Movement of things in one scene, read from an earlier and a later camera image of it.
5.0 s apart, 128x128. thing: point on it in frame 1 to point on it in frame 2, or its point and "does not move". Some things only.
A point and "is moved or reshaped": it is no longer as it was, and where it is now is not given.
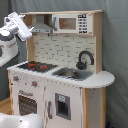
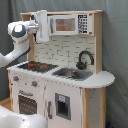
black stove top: (38, 66) does not move
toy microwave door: (64, 23) is moved or reshaped
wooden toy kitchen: (62, 79) does not move
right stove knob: (34, 83) does not move
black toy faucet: (82, 65) does not move
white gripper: (14, 23) to (39, 24)
